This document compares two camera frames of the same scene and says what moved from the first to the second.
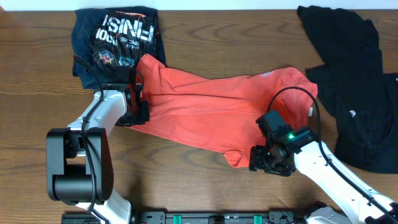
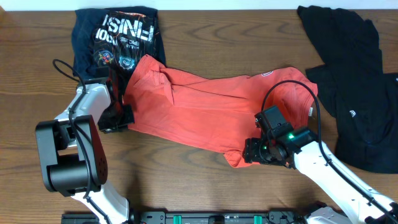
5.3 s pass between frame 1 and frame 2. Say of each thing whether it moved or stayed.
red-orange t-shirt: stayed
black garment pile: stayed
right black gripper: moved
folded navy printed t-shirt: stayed
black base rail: stayed
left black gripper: moved
